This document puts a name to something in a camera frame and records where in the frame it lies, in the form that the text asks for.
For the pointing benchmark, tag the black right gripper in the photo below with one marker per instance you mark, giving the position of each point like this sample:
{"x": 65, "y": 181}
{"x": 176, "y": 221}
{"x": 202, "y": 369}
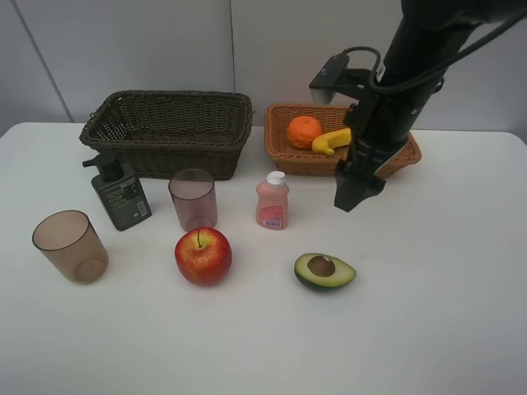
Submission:
{"x": 381, "y": 139}

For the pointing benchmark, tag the yellow banana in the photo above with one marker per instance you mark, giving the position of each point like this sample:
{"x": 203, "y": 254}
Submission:
{"x": 327, "y": 143}

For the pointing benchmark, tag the orange mandarin fruit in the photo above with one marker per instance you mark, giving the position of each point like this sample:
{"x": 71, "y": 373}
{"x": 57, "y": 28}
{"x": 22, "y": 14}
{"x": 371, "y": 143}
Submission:
{"x": 302, "y": 131}

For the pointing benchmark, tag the pink bottle white cap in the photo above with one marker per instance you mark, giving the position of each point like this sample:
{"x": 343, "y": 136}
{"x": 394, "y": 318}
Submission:
{"x": 272, "y": 208}

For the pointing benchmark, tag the halved avocado with pit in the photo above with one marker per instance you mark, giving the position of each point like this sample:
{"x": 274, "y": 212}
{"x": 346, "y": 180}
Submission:
{"x": 323, "y": 272}

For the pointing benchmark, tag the red yellow apple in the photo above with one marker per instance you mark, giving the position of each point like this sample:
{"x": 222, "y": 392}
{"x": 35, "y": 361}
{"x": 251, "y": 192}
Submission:
{"x": 203, "y": 256}

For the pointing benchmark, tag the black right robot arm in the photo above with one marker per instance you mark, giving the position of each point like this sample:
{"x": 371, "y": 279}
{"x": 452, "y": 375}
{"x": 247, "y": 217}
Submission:
{"x": 432, "y": 36}

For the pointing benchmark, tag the purple translucent plastic cup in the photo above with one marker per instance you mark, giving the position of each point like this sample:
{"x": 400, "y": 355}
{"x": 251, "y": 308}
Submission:
{"x": 194, "y": 199}

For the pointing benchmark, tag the dark brown wicker basket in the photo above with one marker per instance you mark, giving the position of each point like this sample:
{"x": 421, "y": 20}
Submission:
{"x": 160, "y": 133}

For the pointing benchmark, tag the dark green pump bottle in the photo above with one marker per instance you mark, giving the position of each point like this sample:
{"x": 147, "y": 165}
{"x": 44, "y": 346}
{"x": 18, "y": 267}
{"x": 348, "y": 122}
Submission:
{"x": 119, "y": 190}

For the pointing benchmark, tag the brown translucent plastic cup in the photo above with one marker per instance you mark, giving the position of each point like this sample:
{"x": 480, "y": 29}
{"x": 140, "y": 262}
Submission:
{"x": 69, "y": 241}

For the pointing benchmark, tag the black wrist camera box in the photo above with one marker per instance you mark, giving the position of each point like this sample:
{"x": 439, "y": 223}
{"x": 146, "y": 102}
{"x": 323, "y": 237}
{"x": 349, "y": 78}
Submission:
{"x": 323, "y": 87}

